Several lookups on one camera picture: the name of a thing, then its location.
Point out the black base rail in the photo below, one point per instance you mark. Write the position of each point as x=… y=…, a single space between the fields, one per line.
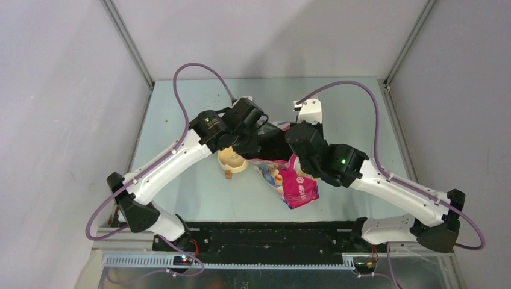
x=276 y=243

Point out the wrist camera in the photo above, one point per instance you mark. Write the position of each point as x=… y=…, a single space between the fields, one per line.
x=309 y=111
x=248 y=98

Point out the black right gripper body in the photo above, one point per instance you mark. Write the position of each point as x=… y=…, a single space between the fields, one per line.
x=305 y=168

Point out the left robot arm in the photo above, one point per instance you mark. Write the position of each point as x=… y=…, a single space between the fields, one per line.
x=210 y=131

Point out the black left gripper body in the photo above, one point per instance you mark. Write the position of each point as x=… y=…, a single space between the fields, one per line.
x=247 y=141

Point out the cream cat-shaped pet bowl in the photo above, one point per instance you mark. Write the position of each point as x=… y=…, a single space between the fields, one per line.
x=230 y=161

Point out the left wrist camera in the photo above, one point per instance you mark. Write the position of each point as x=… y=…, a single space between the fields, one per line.
x=248 y=98

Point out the pink blue cat food bag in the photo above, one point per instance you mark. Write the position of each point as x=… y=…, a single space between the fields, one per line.
x=281 y=168

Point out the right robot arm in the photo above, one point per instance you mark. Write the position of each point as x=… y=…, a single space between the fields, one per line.
x=431 y=218

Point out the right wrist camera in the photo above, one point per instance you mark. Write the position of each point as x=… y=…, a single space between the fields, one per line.
x=309 y=111

